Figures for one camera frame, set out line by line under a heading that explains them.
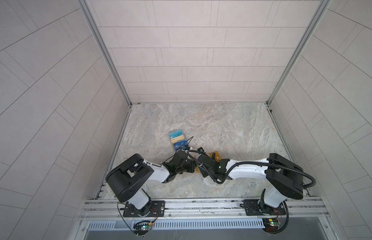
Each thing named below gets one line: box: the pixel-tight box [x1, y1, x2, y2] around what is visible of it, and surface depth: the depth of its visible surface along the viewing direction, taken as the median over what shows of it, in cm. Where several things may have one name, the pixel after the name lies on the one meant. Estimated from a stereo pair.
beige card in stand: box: [170, 135, 185, 144], surface depth 93 cm
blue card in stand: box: [173, 139, 188, 151], surface depth 92 cm
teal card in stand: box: [169, 129, 184, 139], surface depth 93 cm
